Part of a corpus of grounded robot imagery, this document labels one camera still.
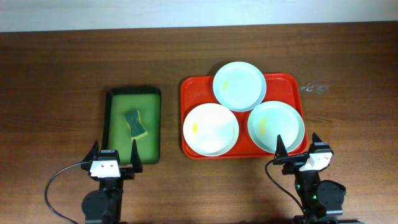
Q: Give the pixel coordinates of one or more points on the light blue plate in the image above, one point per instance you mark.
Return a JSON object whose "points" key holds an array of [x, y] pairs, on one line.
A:
{"points": [[239, 86]]}

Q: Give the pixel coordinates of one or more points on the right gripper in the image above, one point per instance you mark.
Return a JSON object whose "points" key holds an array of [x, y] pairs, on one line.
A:
{"points": [[290, 163]]}

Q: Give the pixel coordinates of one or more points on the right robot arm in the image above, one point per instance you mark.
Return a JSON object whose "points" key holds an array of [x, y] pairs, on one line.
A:
{"points": [[320, 200]]}

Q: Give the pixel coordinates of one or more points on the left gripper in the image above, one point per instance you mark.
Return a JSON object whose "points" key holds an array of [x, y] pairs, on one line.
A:
{"points": [[126, 171]]}

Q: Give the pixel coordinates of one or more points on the light green plate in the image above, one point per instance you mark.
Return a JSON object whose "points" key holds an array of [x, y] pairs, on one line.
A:
{"points": [[271, 119]]}

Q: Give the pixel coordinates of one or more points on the green and yellow sponge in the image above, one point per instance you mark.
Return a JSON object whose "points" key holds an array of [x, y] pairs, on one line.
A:
{"points": [[134, 123]]}

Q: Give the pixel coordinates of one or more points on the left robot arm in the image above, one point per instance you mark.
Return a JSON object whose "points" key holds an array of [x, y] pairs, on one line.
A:
{"points": [[103, 206]]}

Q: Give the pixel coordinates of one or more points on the white plate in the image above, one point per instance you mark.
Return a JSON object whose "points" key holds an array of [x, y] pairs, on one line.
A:
{"points": [[210, 129]]}

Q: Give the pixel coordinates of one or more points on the green rectangular tray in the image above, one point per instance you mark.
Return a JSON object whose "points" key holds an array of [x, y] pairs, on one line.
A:
{"points": [[116, 132]]}

